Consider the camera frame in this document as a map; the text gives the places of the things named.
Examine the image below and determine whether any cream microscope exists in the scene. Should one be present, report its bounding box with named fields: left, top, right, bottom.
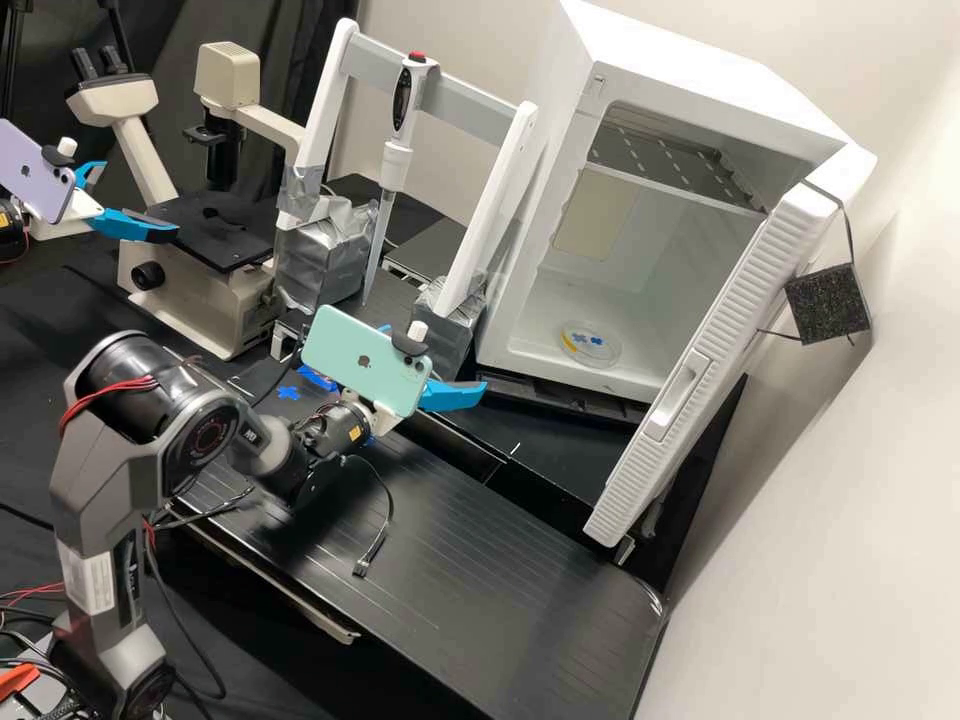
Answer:
left=65, top=41, right=310, bottom=363

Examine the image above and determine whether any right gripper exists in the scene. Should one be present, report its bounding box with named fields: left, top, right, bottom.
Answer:
left=338, top=323, right=490, bottom=439

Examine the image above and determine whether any black cable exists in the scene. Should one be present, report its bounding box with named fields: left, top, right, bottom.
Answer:
left=341, top=452, right=397, bottom=580

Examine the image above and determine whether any black platform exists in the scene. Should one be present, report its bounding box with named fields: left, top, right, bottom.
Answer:
left=271, top=173, right=493, bottom=362
left=172, top=408, right=670, bottom=720
left=389, top=365, right=655, bottom=520

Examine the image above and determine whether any petri dish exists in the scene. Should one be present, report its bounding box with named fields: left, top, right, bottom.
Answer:
left=555, top=319, right=626, bottom=368

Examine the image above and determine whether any white pipette stand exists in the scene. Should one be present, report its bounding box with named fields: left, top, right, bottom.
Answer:
left=272, top=17, right=541, bottom=381

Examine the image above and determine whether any wrist camera phone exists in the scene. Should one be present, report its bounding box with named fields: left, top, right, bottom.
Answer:
left=299, top=303, right=436, bottom=418
left=0, top=118, right=80, bottom=226

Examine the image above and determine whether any incubator door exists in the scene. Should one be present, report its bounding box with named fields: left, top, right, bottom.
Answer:
left=582, top=178, right=876, bottom=548

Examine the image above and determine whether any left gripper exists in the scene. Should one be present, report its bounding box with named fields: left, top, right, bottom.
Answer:
left=29, top=160, right=182, bottom=244

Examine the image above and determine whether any left wrist camera phone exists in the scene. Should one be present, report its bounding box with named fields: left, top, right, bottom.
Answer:
left=0, top=118, right=80, bottom=226

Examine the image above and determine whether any right wrist camera phone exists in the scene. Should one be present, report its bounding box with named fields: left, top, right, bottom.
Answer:
left=299, top=303, right=436, bottom=418

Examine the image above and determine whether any pipette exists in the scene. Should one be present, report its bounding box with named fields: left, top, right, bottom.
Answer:
left=364, top=50, right=439, bottom=307

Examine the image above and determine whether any white incubator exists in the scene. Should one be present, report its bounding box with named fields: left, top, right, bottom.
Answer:
left=475, top=0, right=880, bottom=411

